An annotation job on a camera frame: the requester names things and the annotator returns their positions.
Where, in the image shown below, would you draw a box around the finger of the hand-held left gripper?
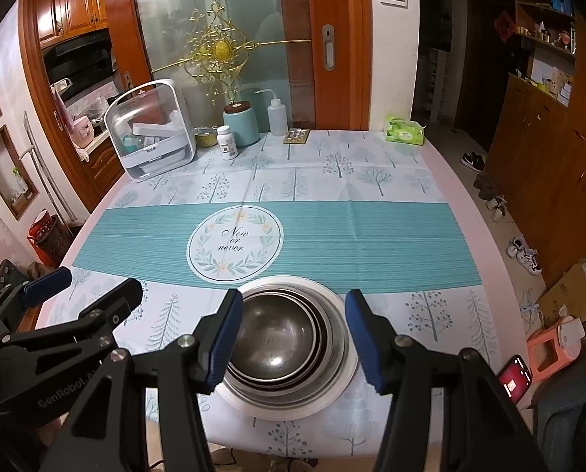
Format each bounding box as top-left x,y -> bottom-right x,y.
0,266 -> 73,326
7,279 -> 144,351

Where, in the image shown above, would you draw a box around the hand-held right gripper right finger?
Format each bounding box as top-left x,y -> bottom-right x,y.
344,288 -> 547,472

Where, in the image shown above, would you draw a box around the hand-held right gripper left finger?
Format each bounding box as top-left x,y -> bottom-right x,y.
37,288 -> 245,472

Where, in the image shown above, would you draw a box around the large plain white plate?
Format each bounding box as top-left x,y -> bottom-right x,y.
234,275 -> 361,421

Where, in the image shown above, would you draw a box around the red basket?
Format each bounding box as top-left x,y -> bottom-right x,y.
27,209 -> 74,269

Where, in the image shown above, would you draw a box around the wooden kitchen base cabinet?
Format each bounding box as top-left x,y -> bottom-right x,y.
83,142 -> 126,212

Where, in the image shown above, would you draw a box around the pink rice cooker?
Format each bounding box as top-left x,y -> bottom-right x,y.
71,115 -> 97,149

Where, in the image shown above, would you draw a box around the smartphone with red screen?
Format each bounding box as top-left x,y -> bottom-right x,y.
498,354 -> 534,399

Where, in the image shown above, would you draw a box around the pink plastic stool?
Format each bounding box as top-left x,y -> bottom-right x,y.
526,322 -> 581,382

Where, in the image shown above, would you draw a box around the yellow glass jar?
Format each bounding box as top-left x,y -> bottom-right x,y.
193,127 -> 220,149

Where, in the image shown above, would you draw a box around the white shoe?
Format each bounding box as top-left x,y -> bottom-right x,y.
487,195 -> 509,222

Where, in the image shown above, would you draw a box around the white pill bottle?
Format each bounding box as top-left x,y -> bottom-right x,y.
216,125 -> 238,160

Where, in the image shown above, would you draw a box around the white clear storage case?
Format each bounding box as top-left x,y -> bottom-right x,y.
103,79 -> 198,183

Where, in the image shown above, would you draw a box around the brown shoes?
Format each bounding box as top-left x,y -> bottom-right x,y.
474,172 -> 503,200

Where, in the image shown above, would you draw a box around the small white device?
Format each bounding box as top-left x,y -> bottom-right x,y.
556,317 -> 586,350

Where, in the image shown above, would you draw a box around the cardboard box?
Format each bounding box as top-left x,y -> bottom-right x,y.
536,256 -> 586,330

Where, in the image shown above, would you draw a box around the teal canister with wooden lid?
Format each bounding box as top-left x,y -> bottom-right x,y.
223,101 -> 261,148

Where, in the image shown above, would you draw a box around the green tissue pack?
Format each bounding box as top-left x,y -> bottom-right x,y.
384,115 -> 426,146

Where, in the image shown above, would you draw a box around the dark grey chair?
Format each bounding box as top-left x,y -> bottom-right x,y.
536,378 -> 586,472

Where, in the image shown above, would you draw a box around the clear squeeze bottle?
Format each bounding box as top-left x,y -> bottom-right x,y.
254,89 -> 288,137

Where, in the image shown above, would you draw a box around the wooden sideboard cabinet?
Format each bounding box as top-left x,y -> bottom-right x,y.
484,0 -> 586,291

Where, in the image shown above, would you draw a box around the white shoe rack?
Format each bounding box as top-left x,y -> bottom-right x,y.
428,46 -> 453,124

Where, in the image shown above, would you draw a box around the gold door ornament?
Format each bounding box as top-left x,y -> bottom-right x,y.
152,0 -> 313,104

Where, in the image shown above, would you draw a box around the dark wooden door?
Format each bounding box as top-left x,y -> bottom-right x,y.
453,0 -> 515,133

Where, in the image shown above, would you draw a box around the wooden frosted glass door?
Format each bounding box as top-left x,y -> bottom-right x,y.
101,0 -> 372,133

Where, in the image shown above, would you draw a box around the red paper door decoration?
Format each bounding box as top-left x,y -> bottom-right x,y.
494,9 -> 515,45

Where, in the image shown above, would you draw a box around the wooden wall frame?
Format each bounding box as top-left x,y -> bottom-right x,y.
0,125 -> 40,219

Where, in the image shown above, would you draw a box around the wooden kitchen wall cabinets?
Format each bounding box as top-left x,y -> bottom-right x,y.
32,0 -> 109,47

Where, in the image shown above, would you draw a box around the metal door handle plate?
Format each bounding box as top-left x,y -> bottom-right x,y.
321,24 -> 337,70

